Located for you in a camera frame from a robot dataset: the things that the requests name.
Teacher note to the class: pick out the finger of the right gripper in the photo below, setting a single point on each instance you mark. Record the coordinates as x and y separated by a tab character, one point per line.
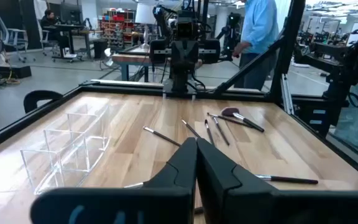
210	53
158	53

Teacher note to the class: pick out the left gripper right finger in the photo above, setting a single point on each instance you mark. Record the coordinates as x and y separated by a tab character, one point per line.
259	205

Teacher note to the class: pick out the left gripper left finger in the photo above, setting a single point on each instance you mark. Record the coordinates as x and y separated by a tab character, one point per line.
120	205

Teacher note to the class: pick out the fan makeup brush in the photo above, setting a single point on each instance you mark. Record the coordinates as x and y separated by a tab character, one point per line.
230	111

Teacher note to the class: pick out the clear acrylic brush organizer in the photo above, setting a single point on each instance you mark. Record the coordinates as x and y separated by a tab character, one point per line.
57	161

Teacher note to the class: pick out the black spoolie brush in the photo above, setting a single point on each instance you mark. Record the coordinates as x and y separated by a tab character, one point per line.
209	132

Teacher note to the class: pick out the round-head black makeup brush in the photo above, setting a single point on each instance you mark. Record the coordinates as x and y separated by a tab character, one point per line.
162	136

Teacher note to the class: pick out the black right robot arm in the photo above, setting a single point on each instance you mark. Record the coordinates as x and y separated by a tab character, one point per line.
183	79

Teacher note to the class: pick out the background black robot arm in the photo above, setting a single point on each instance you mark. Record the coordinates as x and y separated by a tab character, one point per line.
233	21

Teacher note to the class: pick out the wooden workbench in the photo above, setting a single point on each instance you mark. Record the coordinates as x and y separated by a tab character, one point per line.
129	58

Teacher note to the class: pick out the white-tipped makeup brush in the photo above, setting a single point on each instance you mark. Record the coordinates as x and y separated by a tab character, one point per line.
291	179

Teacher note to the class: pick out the white shade lamp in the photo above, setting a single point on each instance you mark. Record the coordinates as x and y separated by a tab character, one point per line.
145	14

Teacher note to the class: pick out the red parts shelving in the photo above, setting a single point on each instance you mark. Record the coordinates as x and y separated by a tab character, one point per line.
118	18

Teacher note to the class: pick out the standing person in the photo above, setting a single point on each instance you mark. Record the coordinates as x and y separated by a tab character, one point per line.
259	28

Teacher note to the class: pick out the black trash bin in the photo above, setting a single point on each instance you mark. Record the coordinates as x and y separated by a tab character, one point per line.
100	49

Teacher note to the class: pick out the black office desk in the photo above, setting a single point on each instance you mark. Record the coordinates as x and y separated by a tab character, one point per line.
70	31

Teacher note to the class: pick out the black computer monitor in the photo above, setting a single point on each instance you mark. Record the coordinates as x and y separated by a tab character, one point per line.
70	12

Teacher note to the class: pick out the seated person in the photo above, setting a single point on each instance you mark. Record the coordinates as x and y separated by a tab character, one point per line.
49	21

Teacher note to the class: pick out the neighbouring robot workstation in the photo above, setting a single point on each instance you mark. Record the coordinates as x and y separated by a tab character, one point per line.
337	90

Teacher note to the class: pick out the black box on floor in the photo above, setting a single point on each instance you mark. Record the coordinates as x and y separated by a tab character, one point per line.
12	71

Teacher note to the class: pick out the grey office chair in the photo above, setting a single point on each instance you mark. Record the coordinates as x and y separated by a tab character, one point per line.
2	29

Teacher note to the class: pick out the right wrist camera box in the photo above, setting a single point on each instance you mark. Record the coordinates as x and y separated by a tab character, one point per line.
186	29

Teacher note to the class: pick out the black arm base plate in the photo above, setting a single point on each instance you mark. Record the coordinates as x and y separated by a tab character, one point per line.
168	90

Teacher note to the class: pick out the silver metal bracket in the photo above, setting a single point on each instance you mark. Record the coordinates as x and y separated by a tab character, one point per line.
287	93

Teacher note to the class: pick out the black aluminium table frame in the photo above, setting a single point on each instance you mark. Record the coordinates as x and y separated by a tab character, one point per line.
26	120

